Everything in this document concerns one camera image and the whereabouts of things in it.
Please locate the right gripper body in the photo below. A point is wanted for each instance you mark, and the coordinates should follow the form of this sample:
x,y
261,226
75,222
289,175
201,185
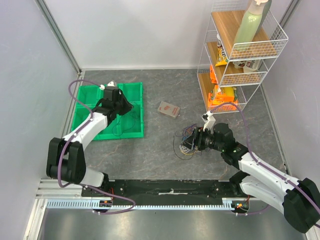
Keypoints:
x,y
195,138

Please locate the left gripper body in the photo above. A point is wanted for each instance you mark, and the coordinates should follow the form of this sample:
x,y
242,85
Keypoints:
x,y
122,106

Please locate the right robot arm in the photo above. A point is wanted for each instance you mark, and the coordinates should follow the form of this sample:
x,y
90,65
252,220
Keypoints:
x,y
298,200

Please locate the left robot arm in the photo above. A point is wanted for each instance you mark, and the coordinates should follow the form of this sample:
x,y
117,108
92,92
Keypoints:
x,y
66,159

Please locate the green compartment tray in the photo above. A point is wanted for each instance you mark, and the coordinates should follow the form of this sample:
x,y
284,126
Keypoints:
x,y
128,126

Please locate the orange snack box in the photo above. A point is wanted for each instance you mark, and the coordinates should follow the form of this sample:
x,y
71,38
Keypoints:
x,y
212,99

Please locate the small grey red box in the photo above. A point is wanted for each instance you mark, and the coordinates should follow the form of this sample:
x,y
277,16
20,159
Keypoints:
x,y
168,109

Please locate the yellow snack pack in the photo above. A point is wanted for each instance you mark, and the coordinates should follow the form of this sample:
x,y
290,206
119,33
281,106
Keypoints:
x,y
227,94

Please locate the yellow snack bag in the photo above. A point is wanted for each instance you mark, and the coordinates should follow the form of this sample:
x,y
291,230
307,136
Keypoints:
x,y
222,59

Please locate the white snack package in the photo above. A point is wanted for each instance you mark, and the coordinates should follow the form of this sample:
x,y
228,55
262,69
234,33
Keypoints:
x,y
248,66

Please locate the green spray bottle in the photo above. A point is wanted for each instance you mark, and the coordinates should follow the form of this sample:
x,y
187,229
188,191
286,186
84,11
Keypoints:
x,y
251,23

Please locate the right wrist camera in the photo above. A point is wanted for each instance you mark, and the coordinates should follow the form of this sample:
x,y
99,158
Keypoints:
x,y
209,121

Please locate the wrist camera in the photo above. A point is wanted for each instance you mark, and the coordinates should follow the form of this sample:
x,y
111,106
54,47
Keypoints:
x,y
112,84
209,121

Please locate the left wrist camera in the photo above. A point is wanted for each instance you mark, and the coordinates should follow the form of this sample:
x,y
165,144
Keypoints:
x,y
112,84

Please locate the white wire shelf rack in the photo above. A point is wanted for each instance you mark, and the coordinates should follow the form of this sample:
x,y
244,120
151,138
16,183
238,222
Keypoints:
x,y
267,45

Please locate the grey slotted cable duct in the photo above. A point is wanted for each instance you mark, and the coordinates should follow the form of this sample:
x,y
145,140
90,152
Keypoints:
x,y
99,205

